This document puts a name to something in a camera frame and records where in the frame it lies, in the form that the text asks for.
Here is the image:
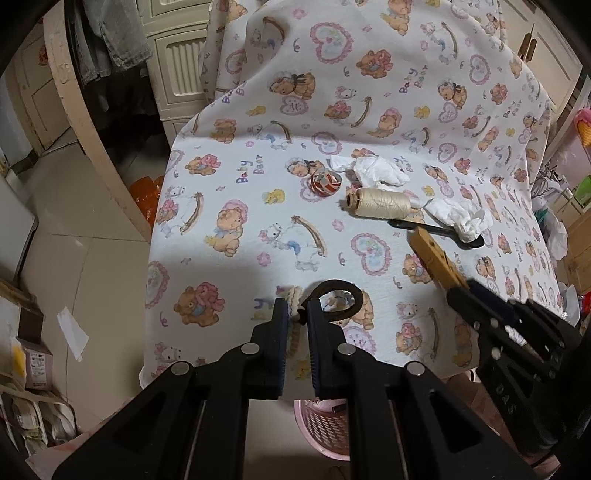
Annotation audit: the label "curved cream wooden frame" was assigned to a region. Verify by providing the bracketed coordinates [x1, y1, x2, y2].
[43, 1, 152, 243]

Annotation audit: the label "black plastic spoon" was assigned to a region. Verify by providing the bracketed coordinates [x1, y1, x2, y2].
[388, 219, 485, 250]

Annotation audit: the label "hanging grey jeans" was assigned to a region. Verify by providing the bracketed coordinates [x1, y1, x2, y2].
[71, 0, 152, 85]

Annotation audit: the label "crumpled white tissue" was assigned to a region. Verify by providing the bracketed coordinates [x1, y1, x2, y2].
[329, 156, 410, 190]
[424, 198, 494, 243]

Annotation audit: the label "pink plastic waste basket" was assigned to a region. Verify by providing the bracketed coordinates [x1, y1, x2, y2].
[294, 399, 349, 462]

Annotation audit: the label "red and silver tape roll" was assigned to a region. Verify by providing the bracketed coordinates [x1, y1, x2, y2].
[310, 169, 342, 197]

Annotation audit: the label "yellow wooden clothespin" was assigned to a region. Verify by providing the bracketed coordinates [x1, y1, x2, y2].
[409, 227, 468, 290]

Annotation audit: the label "pink and orange plush toy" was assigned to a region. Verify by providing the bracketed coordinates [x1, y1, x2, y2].
[573, 108, 591, 148]

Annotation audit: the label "beige thread spool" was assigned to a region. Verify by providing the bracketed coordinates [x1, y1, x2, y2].
[346, 187, 414, 220]

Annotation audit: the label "bear patterned white sheet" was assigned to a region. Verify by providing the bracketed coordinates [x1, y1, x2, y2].
[141, 1, 563, 383]

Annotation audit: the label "orange plastic bag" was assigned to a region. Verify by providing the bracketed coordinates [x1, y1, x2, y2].
[129, 176, 164, 226]

